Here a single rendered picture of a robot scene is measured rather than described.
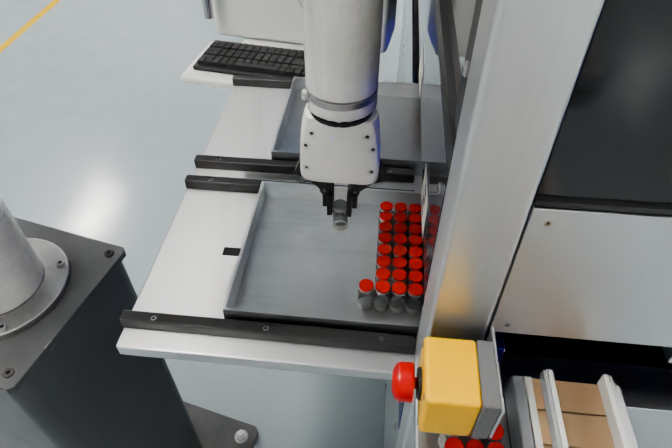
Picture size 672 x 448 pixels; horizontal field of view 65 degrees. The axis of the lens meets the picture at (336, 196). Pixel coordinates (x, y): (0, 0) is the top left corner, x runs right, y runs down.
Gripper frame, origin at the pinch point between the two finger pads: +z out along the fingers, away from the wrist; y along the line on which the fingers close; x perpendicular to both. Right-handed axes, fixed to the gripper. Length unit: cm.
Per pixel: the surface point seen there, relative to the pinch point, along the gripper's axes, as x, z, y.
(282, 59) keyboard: 68, 17, -21
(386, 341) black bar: -15.7, 10.1, 7.7
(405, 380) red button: -26.8, -1.2, 9.2
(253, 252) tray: -1.0, 12.0, -13.4
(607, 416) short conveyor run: -25.6, 4.7, 31.2
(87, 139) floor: 132, 100, -131
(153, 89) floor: 177, 100, -115
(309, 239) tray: 2.5, 11.9, -5.1
